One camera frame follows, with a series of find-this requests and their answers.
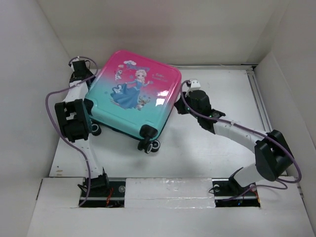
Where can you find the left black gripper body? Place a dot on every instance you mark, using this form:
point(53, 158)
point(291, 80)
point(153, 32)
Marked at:
point(90, 73)

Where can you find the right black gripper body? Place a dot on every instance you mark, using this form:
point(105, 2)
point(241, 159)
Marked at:
point(183, 108)

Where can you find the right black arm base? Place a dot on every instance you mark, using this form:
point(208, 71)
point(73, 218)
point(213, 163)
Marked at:
point(228, 194)

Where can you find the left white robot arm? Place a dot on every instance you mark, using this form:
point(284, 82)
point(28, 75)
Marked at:
point(77, 127)

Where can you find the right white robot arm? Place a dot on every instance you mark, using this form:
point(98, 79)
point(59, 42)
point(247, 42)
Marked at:
point(271, 151)

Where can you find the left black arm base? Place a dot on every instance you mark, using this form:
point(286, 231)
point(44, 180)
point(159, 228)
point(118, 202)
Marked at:
point(111, 197)

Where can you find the teal pink suitcase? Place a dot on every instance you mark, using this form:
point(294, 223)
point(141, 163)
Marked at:
point(134, 95)

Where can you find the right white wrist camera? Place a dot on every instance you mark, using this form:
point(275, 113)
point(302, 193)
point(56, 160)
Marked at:
point(192, 85)

